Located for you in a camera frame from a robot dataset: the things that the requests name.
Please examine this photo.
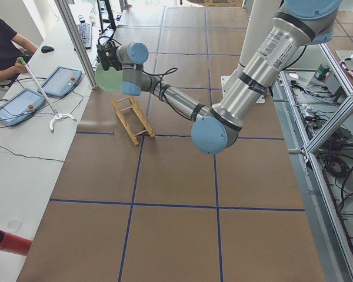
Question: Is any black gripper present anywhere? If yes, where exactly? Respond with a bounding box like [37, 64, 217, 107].
[96, 41, 122, 71]

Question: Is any light green ceramic plate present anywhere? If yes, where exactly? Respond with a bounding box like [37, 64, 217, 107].
[95, 64, 122, 92]

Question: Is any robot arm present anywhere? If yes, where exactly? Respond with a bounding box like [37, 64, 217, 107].
[95, 1, 341, 155]

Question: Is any wooden dish rack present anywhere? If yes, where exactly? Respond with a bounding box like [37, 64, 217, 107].
[111, 96, 155, 145]

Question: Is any black keyboard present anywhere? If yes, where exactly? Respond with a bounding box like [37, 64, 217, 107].
[76, 23, 92, 49]

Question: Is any blue teach pendant far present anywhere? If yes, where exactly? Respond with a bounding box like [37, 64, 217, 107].
[41, 66, 82, 98]

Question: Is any blue teach pendant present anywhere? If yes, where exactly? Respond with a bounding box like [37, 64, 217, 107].
[41, 66, 82, 98]
[0, 88, 45, 126]

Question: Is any black computer mouse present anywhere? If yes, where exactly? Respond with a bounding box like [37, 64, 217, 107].
[41, 45, 54, 53]

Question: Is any pink rod white stand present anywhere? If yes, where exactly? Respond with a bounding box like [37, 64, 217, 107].
[18, 57, 77, 133]

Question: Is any blue teach pendant near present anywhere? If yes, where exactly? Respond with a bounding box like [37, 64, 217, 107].
[0, 88, 45, 126]

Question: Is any seated person black shirt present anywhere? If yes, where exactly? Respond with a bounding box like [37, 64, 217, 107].
[0, 18, 38, 82]

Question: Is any red cylinder bottle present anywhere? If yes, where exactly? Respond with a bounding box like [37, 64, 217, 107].
[0, 230, 32, 256]

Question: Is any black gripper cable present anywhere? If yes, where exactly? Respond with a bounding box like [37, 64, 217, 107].
[98, 35, 201, 121]

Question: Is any aluminium frame post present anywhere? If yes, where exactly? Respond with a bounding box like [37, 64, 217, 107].
[55, 0, 98, 89]

